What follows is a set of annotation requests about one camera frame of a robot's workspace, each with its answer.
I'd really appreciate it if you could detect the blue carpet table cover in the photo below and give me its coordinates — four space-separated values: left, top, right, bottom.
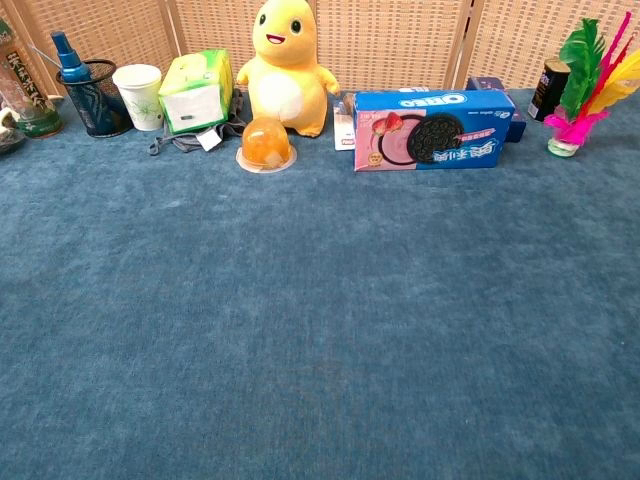
0 87 640 480

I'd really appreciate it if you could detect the orange jelly cup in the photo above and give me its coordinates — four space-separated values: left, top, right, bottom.
235 118 298 174

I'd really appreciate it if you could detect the small white pink card package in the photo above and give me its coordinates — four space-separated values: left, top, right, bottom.
333 92 357 151

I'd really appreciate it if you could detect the blue Oreo cookie box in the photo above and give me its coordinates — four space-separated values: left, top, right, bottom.
352 89 517 172

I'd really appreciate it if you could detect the yellow plush dinosaur toy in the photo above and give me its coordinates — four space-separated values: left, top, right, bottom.
235 0 341 138

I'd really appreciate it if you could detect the grey cloth with tag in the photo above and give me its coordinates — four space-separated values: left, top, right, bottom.
147 88 247 156

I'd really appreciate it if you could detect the green tissue pack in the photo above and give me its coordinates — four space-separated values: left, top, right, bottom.
157 48 235 135

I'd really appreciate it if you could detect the woven rattan folding screen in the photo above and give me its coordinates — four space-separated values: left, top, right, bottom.
0 0 640 99

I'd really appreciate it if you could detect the white paper cup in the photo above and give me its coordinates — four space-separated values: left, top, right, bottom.
111 63 165 133

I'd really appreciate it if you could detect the dark blue small box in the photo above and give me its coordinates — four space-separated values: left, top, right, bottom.
465 75 528 145

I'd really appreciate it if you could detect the black mesh pen holder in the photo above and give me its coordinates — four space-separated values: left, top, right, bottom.
55 59 132 139

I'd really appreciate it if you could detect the black cylindrical can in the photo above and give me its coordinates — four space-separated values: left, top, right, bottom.
528 58 572 123

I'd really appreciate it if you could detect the blue spray bottle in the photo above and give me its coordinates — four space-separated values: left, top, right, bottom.
50 31 93 84

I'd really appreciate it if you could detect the colourful feather shuttlecock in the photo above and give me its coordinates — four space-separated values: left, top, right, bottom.
543 11 640 159

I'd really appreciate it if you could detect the green tea bottle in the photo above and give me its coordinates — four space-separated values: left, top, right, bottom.
0 18 65 139

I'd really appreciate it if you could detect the dark round object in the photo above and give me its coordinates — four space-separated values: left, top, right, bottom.
0 106 27 155

